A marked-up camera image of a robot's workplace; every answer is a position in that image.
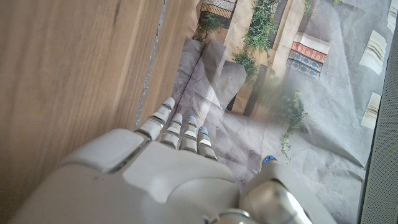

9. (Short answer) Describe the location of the printed building backdrop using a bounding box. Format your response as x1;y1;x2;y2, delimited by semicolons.
169;0;393;224

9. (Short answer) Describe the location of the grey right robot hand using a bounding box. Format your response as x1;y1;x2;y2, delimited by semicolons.
7;96;338;224

